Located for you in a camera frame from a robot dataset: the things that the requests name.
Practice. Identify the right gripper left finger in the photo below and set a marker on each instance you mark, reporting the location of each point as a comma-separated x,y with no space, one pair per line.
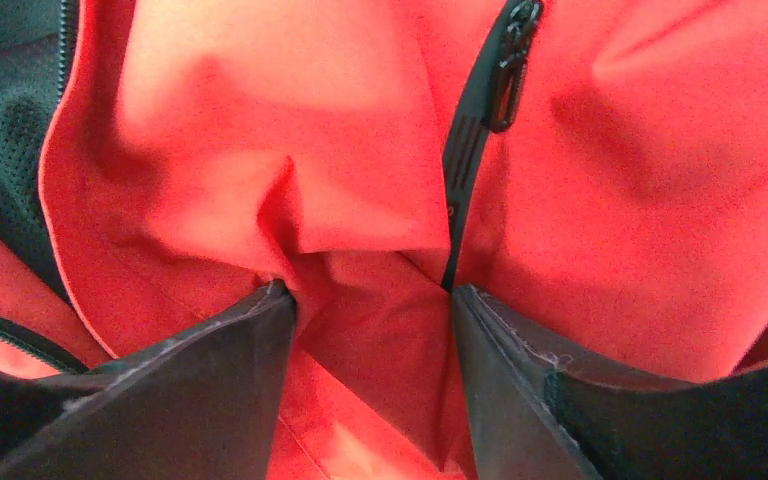
202,404

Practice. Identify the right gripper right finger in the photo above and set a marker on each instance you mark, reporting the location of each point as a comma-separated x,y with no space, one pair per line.
541,406

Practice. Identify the red zip-up jacket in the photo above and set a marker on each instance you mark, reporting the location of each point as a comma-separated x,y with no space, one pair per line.
601,167

